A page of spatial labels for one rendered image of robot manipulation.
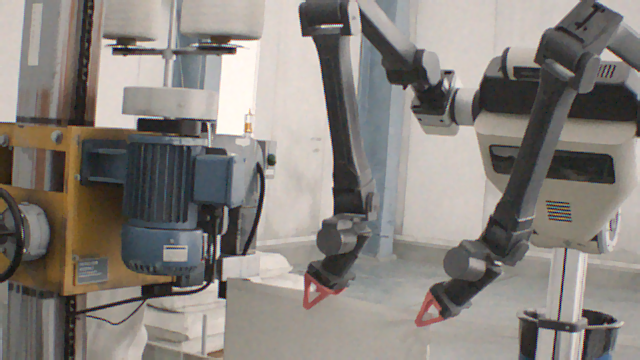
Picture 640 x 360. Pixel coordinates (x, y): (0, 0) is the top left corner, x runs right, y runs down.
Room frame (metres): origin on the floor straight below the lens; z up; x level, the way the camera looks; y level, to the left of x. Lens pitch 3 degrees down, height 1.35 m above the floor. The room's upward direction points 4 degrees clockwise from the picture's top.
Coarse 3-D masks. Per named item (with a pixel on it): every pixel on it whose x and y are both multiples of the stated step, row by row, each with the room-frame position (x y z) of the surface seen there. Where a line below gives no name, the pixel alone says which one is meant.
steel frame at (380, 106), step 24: (384, 0) 10.63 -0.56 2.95; (408, 0) 10.61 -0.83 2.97; (192, 48) 7.93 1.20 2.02; (192, 72) 7.91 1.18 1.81; (216, 72) 7.83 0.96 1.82; (384, 72) 10.60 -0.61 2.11; (360, 96) 10.59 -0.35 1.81; (384, 96) 10.59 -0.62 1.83; (360, 120) 10.62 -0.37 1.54; (384, 120) 10.58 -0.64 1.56; (384, 144) 10.56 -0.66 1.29; (384, 168) 10.55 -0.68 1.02; (384, 192) 10.38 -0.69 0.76; (384, 216) 10.41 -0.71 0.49; (384, 240) 10.45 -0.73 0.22
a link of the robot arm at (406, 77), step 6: (402, 72) 2.03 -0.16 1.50; (408, 72) 2.03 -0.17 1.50; (414, 72) 2.02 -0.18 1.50; (402, 78) 2.04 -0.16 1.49; (408, 78) 2.03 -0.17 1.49; (414, 78) 2.03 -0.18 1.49; (420, 78) 2.02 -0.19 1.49; (402, 84) 2.06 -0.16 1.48; (408, 84) 2.06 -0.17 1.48; (414, 84) 2.05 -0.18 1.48; (420, 84) 2.04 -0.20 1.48; (420, 90) 2.04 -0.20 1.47
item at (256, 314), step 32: (256, 288) 1.97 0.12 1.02; (288, 288) 1.94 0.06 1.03; (224, 320) 2.01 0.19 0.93; (256, 320) 1.96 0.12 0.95; (288, 320) 1.91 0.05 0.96; (320, 320) 1.86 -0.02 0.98; (352, 320) 1.83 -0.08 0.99; (384, 320) 1.80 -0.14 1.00; (224, 352) 2.01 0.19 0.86; (256, 352) 1.96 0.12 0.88; (288, 352) 1.90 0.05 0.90; (320, 352) 1.86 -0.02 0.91; (352, 352) 1.82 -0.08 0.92; (384, 352) 1.79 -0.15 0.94; (416, 352) 1.76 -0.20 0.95
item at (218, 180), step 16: (208, 160) 1.62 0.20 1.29; (224, 160) 1.62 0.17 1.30; (240, 160) 1.67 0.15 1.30; (192, 176) 1.63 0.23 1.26; (208, 176) 1.62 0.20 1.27; (224, 176) 1.62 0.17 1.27; (240, 176) 1.68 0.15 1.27; (192, 192) 1.63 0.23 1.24; (208, 192) 1.62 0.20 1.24; (224, 192) 1.62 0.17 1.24; (240, 192) 1.69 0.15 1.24
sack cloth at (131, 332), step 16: (128, 288) 2.15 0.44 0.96; (96, 304) 2.18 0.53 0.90; (128, 304) 2.14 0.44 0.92; (144, 304) 2.12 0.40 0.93; (96, 320) 2.15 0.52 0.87; (112, 320) 2.13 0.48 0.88; (128, 320) 2.13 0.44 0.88; (96, 336) 2.11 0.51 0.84; (112, 336) 2.11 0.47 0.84; (128, 336) 2.12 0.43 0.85; (144, 336) 2.18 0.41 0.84; (96, 352) 2.10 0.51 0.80; (112, 352) 2.11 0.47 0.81; (128, 352) 2.15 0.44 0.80
